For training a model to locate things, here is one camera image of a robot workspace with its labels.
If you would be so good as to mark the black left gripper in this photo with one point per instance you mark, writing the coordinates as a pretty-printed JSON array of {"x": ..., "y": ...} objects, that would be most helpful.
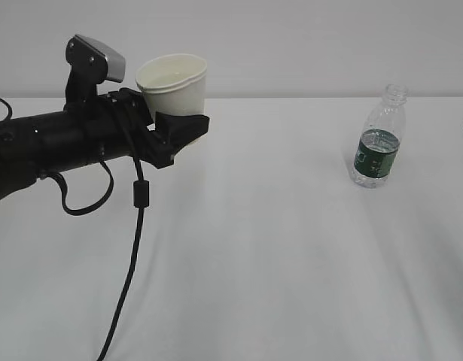
[{"x": 157, "y": 147}]

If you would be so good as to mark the white paper cup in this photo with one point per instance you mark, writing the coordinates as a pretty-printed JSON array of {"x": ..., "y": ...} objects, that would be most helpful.
[{"x": 173, "y": 84}]

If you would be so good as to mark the clear water bottle green label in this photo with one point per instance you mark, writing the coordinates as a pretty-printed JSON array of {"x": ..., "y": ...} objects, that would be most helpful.
[{"x": 381, "y": 138}]

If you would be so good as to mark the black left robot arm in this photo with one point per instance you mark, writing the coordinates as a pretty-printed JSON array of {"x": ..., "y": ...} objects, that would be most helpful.
[{"x": 91, "y": 128}]

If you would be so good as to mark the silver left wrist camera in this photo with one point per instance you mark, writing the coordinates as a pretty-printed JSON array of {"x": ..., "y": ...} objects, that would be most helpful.
[{"x": 95, "y": 61}]

